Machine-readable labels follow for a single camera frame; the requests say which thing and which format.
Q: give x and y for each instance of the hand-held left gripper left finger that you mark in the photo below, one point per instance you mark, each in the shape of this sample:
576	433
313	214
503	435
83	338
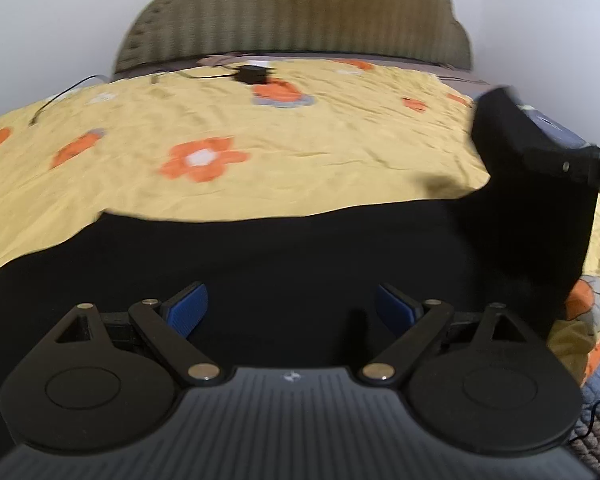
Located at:
187	310

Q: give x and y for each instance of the black pants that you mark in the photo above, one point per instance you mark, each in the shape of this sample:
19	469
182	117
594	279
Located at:
280	265

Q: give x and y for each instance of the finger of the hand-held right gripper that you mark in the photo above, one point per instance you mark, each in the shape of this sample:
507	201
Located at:
570	166

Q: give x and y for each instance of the black charger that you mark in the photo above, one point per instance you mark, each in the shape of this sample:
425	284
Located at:
250	75

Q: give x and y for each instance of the yellow floral blanket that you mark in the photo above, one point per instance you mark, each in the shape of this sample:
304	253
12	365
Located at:
330	150

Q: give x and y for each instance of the grey bed sheet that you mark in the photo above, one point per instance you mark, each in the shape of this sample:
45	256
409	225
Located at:
430	66

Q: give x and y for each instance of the white adapter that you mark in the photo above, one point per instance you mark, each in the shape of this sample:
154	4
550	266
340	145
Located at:
260	65

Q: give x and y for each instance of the olive padded headboard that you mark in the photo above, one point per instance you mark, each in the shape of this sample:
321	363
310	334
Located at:
290	10

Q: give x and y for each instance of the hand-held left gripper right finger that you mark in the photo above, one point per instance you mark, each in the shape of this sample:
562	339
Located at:
395	310

